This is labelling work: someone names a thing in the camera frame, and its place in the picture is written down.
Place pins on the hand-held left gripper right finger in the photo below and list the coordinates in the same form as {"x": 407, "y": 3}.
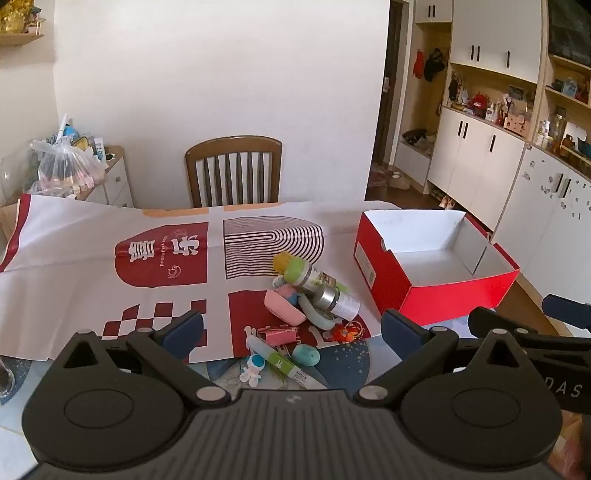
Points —
{"x": 399, "y": 330}

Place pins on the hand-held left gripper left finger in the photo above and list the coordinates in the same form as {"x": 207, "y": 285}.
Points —
{"x": 184, "y": 330}

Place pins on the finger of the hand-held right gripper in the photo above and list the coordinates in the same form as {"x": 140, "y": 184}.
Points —
{"x": 563, "y": 307}
{"x": 485, "y": 319}

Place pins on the red cardboard box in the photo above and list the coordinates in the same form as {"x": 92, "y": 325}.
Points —
{"x": 443, "y": 288}

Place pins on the pink binder clips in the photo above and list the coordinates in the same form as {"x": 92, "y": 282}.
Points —
{"x": 277, "y": 333}

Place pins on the green capped toothpick jar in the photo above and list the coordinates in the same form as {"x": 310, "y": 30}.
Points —
{"x": 314, "y": 277}

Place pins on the silver metal cylinder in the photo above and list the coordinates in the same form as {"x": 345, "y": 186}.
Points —
{"x": 328, "y": 297}

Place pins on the white blue astronaut figure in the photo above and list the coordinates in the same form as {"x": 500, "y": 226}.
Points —
{"x": 253, "y": 369}

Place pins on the grey green correction tape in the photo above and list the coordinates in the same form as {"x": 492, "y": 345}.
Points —
{"x": 318, "y": 321}

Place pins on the teal egg shaped eraser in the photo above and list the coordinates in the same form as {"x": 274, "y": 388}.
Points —
{"x": 305, "y": 355}

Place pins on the pink eraser block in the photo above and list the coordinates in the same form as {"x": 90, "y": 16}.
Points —
{"x": 281, "y": 309}

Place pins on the green white bunny pen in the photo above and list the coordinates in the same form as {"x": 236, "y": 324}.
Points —
{"x": 281, "y": 364}

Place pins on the pink blue whale toy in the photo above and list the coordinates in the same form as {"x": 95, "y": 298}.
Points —
{"x": 286, "y": 291}

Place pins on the yellow round toy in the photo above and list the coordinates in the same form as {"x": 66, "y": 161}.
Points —
{"x": 281, "y": 262}

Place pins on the pink white sneakers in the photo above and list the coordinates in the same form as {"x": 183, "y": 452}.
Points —
{"x": 446, "y": 202}

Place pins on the red white printed cloth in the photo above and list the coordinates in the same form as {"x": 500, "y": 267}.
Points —
{"x": 69, "y": 277}

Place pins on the red patterned rug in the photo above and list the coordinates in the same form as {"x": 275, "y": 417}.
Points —
{"x": 378, "y": 177}

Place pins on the small white drawer cabinet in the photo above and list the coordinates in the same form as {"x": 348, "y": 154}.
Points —
{"x": 117, "y": 184}

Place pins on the clear drinking glass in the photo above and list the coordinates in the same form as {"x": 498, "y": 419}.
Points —
{"x": 5, "y": 378}

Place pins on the brown wooden chair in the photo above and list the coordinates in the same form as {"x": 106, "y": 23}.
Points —
{"x": 231, "y": 145}

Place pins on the black bag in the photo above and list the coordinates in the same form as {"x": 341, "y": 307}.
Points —
{"x": 414, "y": 136}

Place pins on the clear plastic bag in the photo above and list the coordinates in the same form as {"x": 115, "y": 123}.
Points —
{"x": 64, "y": 166}

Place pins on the red plush toy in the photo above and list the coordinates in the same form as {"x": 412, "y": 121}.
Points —
{"x": 478, "y": 102}

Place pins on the dark brown door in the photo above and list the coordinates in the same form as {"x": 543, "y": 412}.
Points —
{"x": 392, "y": 92}

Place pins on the white wall cabinet unit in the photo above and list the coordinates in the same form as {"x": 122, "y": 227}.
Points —
{"x": 480, "y": 152}

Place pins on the wooden wall shelf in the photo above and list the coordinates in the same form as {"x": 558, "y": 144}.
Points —
{"x": 18, "y": 39}

